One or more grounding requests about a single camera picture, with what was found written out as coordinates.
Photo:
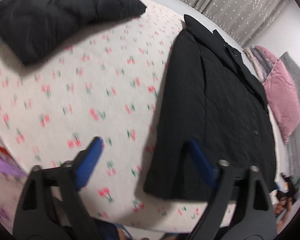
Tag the pink pillow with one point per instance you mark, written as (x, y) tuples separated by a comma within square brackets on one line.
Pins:
[(283, 99)]

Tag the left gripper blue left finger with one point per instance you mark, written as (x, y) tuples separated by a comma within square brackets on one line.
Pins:
[(36, 214)]

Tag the folded striped blanket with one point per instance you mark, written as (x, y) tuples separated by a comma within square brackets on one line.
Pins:
[(262, 59)]

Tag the person's right hand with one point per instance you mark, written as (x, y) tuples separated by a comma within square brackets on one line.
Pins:
[(283, 204)]

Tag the folded black puffer jacket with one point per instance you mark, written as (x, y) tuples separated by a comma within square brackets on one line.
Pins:
[(34, 28)]

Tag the cherry print bed sheet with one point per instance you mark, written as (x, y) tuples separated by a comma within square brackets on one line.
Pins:
[(107, 80)]

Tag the grey patterned curtain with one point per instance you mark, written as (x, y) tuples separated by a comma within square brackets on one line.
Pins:
[(243, 20)]

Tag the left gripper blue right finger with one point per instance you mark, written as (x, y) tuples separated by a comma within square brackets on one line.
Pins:
[(253, 217)]

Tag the large black coat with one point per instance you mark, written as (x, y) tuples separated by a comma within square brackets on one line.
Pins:
[(211, 103)]

